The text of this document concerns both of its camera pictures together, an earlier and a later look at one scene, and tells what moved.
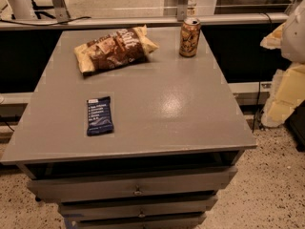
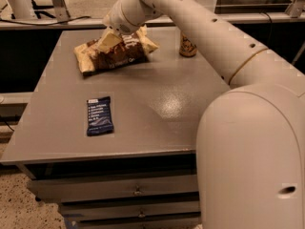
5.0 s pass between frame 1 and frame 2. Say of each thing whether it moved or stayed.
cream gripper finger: moved
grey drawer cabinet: stayed
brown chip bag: stayed
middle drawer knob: stayed
